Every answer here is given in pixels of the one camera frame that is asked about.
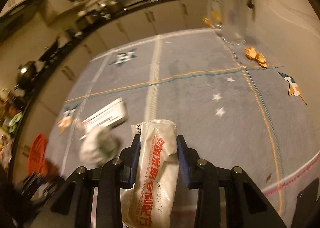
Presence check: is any white bag red lettering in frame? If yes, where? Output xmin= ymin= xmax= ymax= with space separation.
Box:
xmin=121 ymin=119 xmax=179 ymax=227

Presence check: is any crumpled white tissue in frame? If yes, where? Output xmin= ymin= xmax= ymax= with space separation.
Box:
xmin=79 ymin=126 xmax=119 ymax=166

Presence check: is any white flattened carton box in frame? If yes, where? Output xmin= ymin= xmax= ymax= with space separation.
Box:
xmin=82 ymin=98 xmax=126 ymax=132

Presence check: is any red plastic mesh basket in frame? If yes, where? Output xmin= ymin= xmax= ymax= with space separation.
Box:
xmin=27 ymin=133 xmax=48 ymax=174

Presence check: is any grey star-patterned tablecloth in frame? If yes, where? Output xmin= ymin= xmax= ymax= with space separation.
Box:
xmin=54 ymin=29 xmax=319 ymax=225

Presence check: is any green dish cloth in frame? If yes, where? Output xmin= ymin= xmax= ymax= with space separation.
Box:
xmin=2 ymin=112 xmax=23 ymax=135

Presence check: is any lidded black wok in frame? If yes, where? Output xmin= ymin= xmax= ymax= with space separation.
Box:
xmin=15 ymin=61 xmax=37 ymax=90

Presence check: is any orange peel scrap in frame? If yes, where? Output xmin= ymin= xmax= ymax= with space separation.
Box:
xmin=245 ymin=47 xmax=267 ymax=68

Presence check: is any clear glass pitcher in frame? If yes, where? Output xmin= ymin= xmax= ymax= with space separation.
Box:
xmin=208 ymin=0 xmax=254 ymax=45

